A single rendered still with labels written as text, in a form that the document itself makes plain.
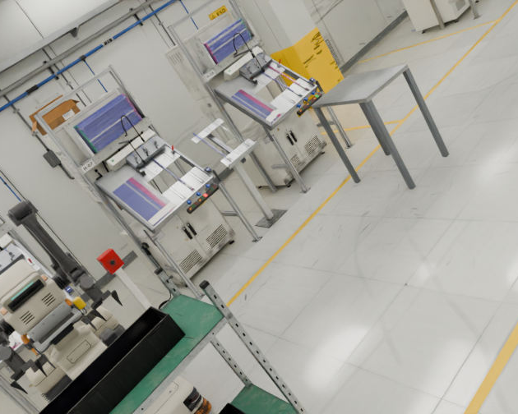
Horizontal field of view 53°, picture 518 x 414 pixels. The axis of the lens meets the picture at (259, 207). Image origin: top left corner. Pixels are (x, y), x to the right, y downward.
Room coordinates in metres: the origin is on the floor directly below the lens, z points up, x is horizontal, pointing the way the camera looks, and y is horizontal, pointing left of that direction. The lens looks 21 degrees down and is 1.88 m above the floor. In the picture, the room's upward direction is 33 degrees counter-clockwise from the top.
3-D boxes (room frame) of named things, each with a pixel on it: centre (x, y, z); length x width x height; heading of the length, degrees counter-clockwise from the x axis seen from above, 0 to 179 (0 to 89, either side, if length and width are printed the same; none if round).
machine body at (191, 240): (4.59, 0.78, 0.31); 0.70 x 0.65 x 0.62; 117
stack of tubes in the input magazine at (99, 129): (4.51, 0.67, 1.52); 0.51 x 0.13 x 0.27; 117
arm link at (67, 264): (2.30, 0.88, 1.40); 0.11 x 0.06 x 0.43; 117
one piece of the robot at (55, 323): (2.36, 1.15, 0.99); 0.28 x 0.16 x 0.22; 117
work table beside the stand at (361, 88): (3.81, -1.14, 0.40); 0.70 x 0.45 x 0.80; 19
